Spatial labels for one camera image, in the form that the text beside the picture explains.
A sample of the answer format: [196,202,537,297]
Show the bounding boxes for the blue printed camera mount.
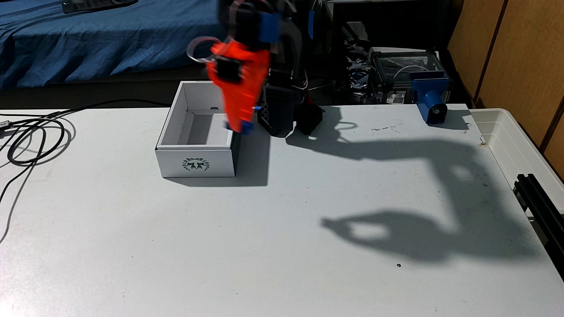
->
[411,72,451,126]

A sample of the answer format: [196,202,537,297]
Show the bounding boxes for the long black cable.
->
[0,100,172,243]

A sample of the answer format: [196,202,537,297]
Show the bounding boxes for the blue bed sheet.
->
[0,0,230,91]

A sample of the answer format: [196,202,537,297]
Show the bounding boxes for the black aluminium extrusion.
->
[512,173,564,280]

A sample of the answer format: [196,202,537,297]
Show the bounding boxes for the blue toy brick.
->
[226,120,255,136]

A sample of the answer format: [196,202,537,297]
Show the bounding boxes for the clear enclosure with black frame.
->
[368,48,450,105]

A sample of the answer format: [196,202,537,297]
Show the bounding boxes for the wooden wardrobe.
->
[447,0,564,177]

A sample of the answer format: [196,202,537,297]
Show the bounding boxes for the white cardboard box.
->
[155,80,244,178]

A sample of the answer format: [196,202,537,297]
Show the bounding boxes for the black coiled cable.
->
[0,115,66,167]

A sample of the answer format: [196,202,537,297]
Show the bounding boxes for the white gripper motor cable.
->
[187,37,221,63]

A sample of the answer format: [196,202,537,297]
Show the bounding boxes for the white plastic bin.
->
[469,108,564,221]

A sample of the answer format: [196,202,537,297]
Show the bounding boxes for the black remote control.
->
[62,0,139,15]

